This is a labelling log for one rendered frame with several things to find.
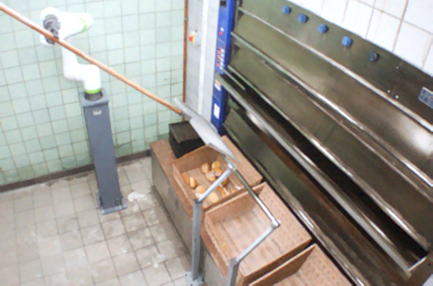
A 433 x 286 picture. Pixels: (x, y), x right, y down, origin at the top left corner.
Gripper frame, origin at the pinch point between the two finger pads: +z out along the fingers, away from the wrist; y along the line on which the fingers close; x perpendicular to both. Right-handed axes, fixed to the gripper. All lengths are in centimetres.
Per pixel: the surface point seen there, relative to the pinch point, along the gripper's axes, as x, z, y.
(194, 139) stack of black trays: -148, -35, 24
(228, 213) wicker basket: -155, 34, 38
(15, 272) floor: -73, -18, 197
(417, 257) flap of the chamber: -124, 146, -36
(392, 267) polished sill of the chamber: -142, 139, -22
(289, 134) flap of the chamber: -124, 49, -35
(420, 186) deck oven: -111, 128, -58
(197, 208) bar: -117, 40, 37
